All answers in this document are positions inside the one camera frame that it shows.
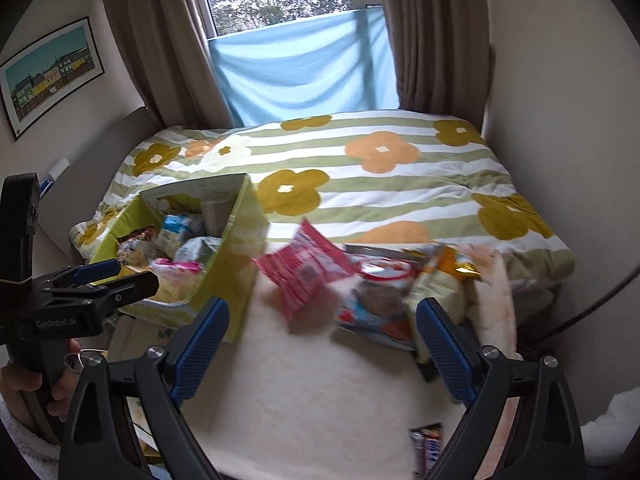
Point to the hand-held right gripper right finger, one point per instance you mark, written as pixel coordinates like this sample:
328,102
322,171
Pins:
445,352

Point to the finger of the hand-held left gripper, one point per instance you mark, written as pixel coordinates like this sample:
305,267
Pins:
130,287
97,270

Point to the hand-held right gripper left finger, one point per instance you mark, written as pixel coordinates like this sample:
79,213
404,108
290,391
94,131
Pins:
200,352

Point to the waffle packet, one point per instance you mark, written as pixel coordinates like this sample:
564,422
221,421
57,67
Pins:
172,292

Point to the pink white snack packet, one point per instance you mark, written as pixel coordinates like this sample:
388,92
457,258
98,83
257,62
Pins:
172,267

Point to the light blue white snack packet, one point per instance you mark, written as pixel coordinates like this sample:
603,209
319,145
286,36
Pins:
177,227

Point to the grey green snack packet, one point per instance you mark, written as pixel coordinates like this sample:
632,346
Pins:
200,250

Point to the yellow green cardboard box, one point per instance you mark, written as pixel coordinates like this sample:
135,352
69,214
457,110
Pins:
235,270

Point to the person's left forearm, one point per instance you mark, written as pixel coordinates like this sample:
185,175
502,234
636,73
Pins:
25,440

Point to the person's left hand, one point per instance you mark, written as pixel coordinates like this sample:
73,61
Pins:
65,375

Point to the white folding table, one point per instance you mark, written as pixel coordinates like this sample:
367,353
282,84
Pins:
125,332

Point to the pale yellow snack packet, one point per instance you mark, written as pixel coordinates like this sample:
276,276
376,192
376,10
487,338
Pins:
435,295

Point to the blue red snack packet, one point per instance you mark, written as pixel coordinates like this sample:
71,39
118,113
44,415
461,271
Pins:
372,312

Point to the orange gold snack packet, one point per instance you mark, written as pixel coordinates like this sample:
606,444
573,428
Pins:
459,262

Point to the purple snack bar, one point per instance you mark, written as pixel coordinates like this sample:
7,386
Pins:
428,447

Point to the grey headboard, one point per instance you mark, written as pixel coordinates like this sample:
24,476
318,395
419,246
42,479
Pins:
95,170

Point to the blue white small box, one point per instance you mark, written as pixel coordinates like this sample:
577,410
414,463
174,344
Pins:
46,183

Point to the red white snack packet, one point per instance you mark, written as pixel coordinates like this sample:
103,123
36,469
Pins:
385,267

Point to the white roll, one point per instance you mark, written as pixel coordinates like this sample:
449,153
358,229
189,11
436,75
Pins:
60,166

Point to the white fleece table cover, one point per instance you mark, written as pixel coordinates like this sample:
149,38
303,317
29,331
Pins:
310,395

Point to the floral striped blanket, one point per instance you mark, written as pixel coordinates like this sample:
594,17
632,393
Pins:
390,185

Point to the white fuzzy garment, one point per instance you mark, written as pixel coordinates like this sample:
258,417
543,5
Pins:
612,430

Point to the brown curtain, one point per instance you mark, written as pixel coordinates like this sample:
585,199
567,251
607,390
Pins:
435,35
160,45

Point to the light blue cloth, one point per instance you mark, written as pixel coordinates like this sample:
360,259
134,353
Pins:
300,70

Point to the framed wall picture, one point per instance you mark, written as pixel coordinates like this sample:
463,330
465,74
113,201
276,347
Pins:
47,77

